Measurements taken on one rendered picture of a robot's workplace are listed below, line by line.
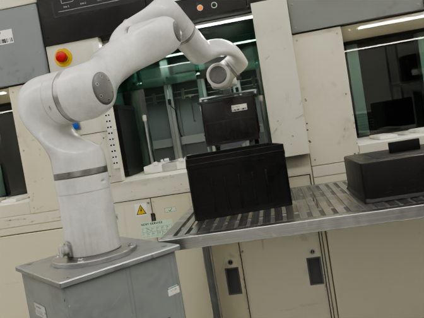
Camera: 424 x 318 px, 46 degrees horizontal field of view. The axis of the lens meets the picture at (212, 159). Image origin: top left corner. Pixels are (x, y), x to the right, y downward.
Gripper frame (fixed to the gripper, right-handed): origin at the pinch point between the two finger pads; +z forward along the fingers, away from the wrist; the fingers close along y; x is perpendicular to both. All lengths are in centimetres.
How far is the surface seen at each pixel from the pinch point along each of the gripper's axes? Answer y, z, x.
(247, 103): 7.9, -10.3, -10.5
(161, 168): -30.3, -10.1, -30.3
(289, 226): 15, -92, -44
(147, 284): -16, -105, -49
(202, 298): -19, -30, -79
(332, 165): 34, -30, -38
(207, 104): -7.5, -10.2, -8.4
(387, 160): 41, -82, -33
